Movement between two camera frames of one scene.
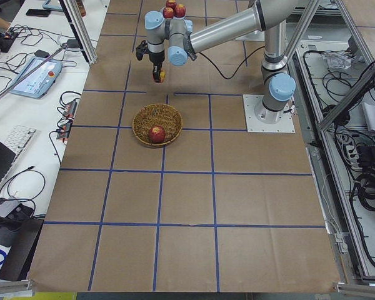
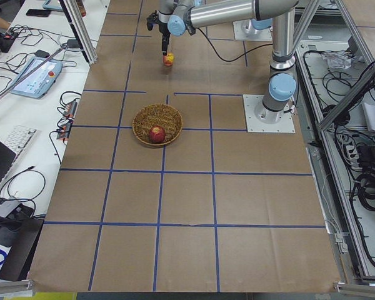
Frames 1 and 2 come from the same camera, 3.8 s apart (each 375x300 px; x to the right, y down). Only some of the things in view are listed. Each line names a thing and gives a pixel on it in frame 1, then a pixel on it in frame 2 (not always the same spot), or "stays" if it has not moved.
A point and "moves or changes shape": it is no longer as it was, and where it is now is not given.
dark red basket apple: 157,134 stays
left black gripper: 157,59 -> 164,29
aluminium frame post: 77,20 stays
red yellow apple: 162,75 moves or changes shape
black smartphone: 38,12 stays
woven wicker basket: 157,114 stays
